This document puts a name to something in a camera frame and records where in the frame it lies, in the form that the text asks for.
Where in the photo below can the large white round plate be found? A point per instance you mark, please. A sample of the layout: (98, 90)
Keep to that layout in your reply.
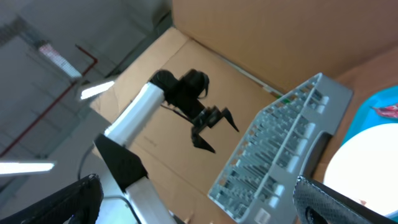
(364, 169)

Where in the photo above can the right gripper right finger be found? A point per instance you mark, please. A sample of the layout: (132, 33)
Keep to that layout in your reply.
(316, 203)

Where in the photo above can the teal serving tray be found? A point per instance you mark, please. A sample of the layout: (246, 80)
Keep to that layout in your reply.
(366, 117)

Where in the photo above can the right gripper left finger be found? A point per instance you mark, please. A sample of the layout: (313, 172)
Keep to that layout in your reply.
(78, 202)

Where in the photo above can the grey plastic dish rack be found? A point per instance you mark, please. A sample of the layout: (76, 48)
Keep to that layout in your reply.
(284, 140)

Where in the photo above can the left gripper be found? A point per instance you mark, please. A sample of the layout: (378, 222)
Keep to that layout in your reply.
(209, 118)

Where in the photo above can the red crumpled snack wrapper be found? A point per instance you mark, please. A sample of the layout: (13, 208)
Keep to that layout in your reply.
(387, 111)

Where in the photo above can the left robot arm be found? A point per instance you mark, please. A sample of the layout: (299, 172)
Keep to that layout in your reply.
(183, 98)

